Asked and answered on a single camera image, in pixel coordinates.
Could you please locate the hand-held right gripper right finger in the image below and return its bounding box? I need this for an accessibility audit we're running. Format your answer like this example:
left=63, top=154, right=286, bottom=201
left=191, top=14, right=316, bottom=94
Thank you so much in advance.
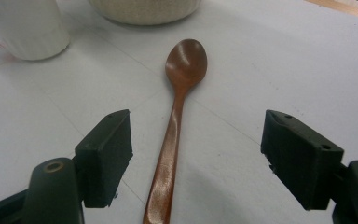
left=260, top=109, right=345, bottom=211

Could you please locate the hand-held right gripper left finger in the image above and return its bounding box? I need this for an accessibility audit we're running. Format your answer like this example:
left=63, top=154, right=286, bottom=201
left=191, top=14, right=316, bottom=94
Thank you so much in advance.
left=74, top=108, right=134, bottom=209

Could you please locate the brown wooden spoon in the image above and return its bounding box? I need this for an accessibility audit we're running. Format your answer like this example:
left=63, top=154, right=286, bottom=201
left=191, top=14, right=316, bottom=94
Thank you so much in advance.
left=143, top=38, right=209, bottom=224

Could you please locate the white cup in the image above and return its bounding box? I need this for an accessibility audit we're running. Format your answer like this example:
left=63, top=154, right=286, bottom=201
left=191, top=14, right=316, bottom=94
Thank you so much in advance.
left=0, top=0, right=71, bottom=62

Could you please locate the cream plastic rice container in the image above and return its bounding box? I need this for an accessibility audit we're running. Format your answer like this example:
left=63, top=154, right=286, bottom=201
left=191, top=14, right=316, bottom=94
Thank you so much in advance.
left=88, top=0, right=202, bottom=26

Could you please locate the white table sheet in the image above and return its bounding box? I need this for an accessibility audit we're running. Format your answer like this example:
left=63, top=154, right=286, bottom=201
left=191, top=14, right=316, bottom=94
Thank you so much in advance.
left=0, top=0, right=358, bottom=224

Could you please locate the wooden table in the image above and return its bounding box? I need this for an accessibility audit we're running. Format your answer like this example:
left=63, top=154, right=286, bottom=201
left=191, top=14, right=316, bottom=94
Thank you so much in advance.
left=304, top=0, right=358, bottom=22

